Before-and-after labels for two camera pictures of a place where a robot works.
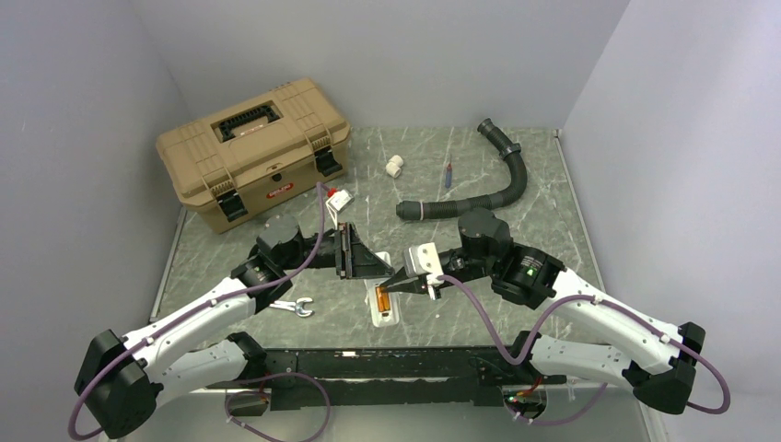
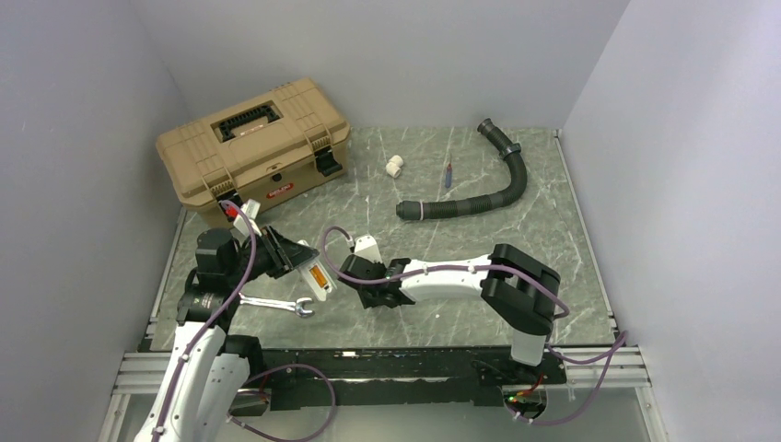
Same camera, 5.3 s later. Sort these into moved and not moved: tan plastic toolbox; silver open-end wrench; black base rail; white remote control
Moved: white remote control
Not moved: black base rail; tan plastic toolbox; silver open-end wrench
